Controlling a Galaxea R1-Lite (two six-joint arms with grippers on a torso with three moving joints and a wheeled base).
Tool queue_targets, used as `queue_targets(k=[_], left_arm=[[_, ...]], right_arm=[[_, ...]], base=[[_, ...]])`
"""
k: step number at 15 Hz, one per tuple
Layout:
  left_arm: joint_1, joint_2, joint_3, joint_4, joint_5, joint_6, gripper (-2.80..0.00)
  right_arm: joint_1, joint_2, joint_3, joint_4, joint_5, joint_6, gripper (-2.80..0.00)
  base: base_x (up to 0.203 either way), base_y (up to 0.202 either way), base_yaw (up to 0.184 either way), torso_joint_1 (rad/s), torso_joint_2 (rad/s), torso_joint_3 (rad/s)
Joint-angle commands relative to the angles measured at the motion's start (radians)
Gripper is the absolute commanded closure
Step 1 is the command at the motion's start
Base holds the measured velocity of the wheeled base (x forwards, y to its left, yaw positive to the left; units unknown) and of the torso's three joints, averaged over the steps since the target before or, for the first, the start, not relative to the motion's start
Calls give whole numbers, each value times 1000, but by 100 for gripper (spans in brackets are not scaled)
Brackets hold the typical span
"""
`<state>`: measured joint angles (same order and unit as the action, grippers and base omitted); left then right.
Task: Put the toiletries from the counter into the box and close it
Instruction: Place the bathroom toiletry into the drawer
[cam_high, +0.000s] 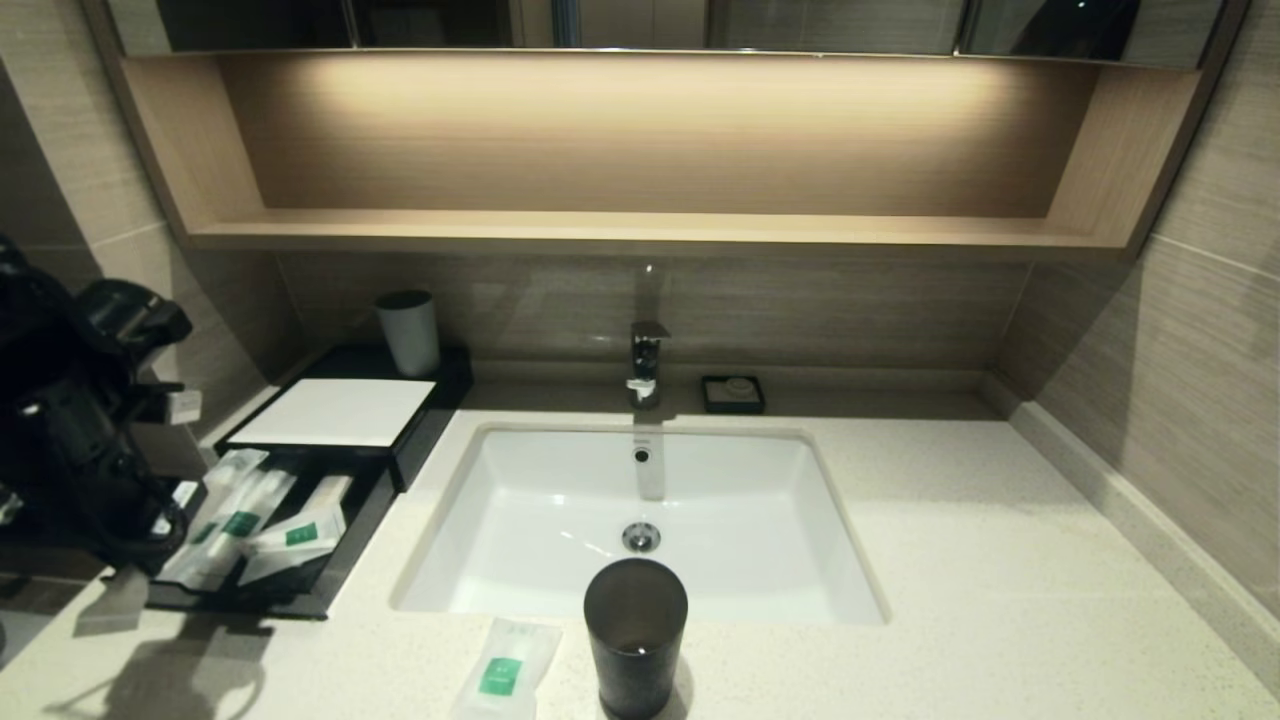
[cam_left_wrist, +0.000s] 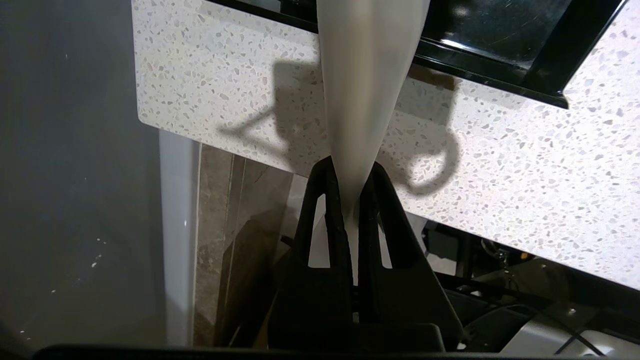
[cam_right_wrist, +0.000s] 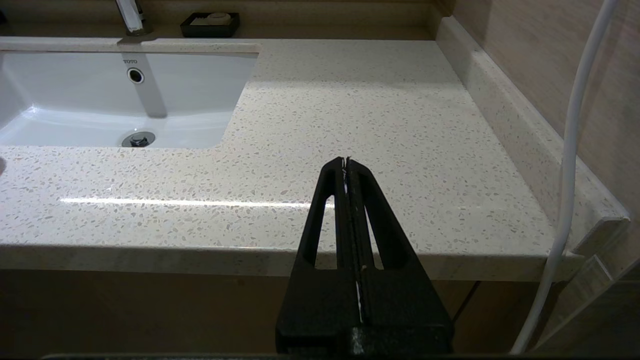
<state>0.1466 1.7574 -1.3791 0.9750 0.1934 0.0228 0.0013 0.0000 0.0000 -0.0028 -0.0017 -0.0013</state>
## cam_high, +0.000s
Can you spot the white ceramic sink basin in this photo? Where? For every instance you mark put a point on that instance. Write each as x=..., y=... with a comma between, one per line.
x=740, y=540

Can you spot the black soap dish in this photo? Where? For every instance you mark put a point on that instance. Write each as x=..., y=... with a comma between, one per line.
x=712, y=404

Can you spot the chrome basin faucet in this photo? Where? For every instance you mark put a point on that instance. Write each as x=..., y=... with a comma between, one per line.
x=645, y=360

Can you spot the black box drawer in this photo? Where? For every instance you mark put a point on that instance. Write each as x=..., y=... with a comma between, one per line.
x=250, y=603

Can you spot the mirrored wall cabinet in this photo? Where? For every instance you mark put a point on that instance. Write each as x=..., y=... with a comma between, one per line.
x=830, y=22

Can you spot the wooden wall shelf niche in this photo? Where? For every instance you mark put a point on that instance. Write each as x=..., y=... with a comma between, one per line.
x=640, y=230

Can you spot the round beige soap bar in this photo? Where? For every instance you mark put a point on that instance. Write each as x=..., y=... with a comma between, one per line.
x=740, y=386

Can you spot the white sachet green label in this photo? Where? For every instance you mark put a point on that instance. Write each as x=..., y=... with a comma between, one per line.
x=500, y=675
x=302, y=534

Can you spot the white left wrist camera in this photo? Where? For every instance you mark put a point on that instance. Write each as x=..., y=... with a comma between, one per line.
x=185, y=407

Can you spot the chrome sink drain plug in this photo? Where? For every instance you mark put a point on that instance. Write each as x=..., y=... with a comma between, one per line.
x=641, y=537

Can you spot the plain white sachet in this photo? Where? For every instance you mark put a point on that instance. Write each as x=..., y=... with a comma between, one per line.
x=275, y=568

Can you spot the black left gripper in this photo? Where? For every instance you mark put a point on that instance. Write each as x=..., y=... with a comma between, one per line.
x=60, y=430

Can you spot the white card panel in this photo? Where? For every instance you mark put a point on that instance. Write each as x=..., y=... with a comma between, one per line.
x=335, y=410

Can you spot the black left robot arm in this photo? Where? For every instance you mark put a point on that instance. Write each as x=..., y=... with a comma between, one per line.
x=40, y=320

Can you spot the dark grey tumbler cup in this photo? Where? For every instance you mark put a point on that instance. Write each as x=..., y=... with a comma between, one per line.
x=635, y=650

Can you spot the pale grey cup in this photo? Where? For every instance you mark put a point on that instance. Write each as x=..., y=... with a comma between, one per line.
x=410, y=338

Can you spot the small beige packet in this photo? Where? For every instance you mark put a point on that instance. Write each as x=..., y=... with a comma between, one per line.
x=330, y=490

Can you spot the clear toothbrush packet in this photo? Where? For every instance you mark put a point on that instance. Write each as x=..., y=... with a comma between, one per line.
x=235, y=475

